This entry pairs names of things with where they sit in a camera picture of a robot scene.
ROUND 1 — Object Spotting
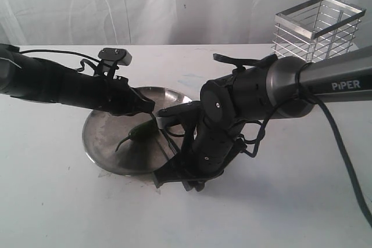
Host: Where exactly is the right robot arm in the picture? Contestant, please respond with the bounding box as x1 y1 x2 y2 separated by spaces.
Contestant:
153 47 371 191

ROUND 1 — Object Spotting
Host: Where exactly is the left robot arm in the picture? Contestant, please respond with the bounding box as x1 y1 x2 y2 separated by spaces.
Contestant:
1 44 155 116

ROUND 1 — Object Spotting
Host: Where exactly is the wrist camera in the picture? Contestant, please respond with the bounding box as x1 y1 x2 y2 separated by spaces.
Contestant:
155 101 201 130
94 48 132 80

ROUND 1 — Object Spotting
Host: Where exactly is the white backdrop curtain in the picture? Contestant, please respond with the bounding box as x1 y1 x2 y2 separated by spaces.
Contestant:
1 0 371 46

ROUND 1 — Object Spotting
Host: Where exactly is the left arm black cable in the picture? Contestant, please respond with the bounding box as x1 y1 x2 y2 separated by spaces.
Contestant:
17 49 99 71

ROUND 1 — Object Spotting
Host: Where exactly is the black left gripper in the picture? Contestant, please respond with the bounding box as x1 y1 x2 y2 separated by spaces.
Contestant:
107 77 155 116

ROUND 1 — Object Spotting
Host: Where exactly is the wire metal utensil holder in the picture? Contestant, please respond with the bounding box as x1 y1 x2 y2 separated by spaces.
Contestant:
272 0 366 62

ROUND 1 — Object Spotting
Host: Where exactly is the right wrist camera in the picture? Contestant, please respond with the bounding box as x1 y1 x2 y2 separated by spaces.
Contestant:
155 101 201 130

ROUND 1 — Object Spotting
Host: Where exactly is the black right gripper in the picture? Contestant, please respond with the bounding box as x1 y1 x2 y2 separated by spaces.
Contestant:
153 125 246 192

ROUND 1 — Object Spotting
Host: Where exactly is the black kitchen knife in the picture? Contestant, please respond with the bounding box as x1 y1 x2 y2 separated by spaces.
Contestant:
150 112 180 156

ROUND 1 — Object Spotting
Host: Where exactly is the round steel plate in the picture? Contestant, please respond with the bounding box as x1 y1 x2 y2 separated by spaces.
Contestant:
82 85 196 177

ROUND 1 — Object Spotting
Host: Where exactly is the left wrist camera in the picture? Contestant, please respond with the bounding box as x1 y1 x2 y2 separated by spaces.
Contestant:
94 48 132 80

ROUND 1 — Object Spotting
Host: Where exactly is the green chili pepper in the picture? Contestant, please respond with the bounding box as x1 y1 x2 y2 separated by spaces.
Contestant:
115 120 158 151

